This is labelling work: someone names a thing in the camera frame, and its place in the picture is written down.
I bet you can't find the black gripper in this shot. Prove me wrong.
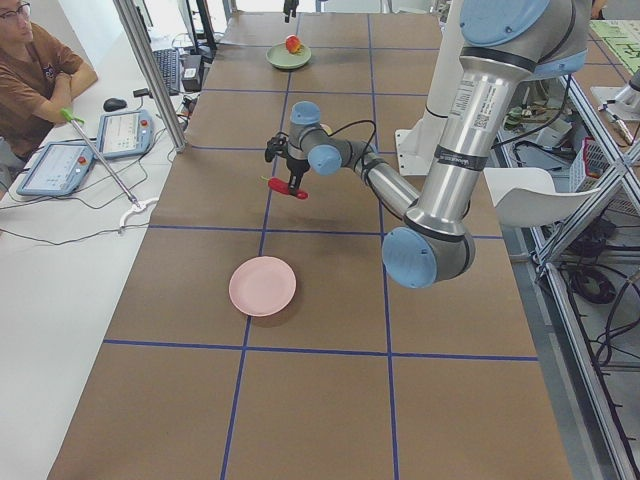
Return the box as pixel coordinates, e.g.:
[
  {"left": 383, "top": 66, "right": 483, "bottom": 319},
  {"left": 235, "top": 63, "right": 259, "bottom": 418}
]
[{"left": 283, "top": 0, "right": 310, "bottom": 195}]

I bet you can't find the red chili pepper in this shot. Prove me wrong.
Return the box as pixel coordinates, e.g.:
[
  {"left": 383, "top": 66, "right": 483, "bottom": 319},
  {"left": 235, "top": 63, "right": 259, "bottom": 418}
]
[{"left": 261, "top": 176, "right": 309, "bottom": 200}]

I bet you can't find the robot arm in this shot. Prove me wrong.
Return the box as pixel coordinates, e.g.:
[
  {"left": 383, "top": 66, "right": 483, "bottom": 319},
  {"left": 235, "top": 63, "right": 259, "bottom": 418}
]
[{"left": 281, "top": 1, "right": 591, "bottom": 288}]

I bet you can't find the light green plate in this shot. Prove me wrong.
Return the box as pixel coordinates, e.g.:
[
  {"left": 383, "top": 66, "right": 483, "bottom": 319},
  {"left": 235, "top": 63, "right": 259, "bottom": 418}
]
[{"left": 266, "top": 43, "right": 312, "bottom": 71}]

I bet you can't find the green and pink peach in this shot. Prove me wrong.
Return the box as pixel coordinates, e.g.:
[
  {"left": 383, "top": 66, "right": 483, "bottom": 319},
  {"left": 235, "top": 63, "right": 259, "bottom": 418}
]
[{"left": 320, "top": 123, "right": 333, "bottom": 135}]

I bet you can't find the black keyboard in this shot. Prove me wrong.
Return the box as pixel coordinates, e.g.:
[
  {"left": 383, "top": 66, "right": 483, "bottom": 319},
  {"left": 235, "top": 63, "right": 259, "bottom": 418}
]
[{"left": 152, "top": 48, "right": 181, "bottom": 96}]

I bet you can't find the far teach pendant tablet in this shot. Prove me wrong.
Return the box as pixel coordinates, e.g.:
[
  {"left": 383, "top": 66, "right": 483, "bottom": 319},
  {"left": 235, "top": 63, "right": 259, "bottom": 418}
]
[{"left": 96, "top": 109, "right": 154, "bottom": 160}]

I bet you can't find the teach pendant tablet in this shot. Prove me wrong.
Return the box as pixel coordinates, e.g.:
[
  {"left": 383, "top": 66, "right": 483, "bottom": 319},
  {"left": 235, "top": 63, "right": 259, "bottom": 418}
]
[
  {"left": 17, "top": 142, "right": 93, "bottom": 197},
  {"left": 96, "top": 109, "right": 154, "bottom": 160}
]

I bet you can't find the black computer mouse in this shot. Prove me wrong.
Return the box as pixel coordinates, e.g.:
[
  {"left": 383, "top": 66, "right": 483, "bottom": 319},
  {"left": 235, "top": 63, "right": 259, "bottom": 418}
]
[{"left": 103, "top": 97, "right": 128, "bottom": 113}]

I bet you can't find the pink plate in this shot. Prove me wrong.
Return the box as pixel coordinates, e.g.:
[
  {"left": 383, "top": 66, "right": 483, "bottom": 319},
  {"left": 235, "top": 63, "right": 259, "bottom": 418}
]
[{"left": 228, "top": 256, "right": 297, "bottom": 317}]

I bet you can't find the metal reacher stick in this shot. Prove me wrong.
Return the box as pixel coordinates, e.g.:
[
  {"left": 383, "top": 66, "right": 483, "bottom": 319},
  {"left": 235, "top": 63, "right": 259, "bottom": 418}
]
[{"left": 60, "top": 108, "right": 159, "bottom": 234}]

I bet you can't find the near teach pendant tablet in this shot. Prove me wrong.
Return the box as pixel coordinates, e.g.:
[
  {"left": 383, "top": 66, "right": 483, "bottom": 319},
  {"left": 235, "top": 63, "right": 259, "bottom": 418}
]
[{"left": 17, "top": 142, "right": 93, "bottom": 197}]

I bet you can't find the person in brown shirt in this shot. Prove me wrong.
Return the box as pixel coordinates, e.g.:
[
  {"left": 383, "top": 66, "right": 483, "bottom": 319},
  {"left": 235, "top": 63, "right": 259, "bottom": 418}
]
[{"left": 1, "top": 1, "right": 98, "bottom": 161}]

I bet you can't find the white plastic chair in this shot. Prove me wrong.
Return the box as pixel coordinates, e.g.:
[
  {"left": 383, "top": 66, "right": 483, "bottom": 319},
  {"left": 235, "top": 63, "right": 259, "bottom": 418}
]
[{"left": 483, "top": 167, "right": 601, "bottom": 228}]

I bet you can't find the white plastic basket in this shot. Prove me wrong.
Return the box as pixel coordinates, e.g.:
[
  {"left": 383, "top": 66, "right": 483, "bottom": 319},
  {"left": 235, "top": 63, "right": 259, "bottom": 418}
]
[{"left": 569, "top": 137, "right": 638, "bottom": 216}]

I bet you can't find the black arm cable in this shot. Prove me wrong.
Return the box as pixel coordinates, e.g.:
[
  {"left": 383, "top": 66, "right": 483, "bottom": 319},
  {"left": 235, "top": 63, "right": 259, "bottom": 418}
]
[{"left": 329, "top": 118, "right": 386, "bottom": 169}]

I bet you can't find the aluminium frame post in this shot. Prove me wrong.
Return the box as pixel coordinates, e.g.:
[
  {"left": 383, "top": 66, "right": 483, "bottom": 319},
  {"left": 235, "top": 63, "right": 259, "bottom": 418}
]
[{"left": 113, "top": 0, "right": 187, "bottom": 153}]

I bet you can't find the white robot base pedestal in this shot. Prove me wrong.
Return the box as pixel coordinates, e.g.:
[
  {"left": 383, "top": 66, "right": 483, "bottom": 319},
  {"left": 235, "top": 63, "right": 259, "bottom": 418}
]
[{"left": 393, "top": 0, "right": 464, "bottom": 177}]

